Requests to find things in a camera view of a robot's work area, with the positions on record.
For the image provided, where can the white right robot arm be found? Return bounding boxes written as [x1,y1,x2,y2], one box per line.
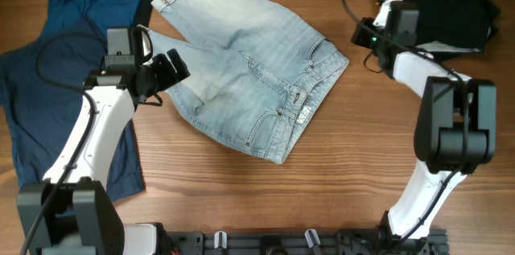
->
[352,0,496,246]

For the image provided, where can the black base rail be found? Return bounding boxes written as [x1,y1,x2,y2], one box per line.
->
[160,228,448,255]

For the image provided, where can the black folded garment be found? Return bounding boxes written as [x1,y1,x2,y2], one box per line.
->
[404,0,501,60]

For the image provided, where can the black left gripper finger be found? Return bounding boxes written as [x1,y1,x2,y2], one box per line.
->
[150,54,177,90]
[167,48,190,82]

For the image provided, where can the blue shirt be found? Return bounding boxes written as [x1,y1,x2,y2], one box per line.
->
[1,0,140,187]

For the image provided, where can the black garment under shirt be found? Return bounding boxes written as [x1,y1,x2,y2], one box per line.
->
[133,0,153,27]

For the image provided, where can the light blue denim shorts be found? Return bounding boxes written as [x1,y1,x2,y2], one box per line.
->
[150,0,348,164]

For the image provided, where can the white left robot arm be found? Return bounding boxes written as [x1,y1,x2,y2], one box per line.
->
[17,25,190,254]

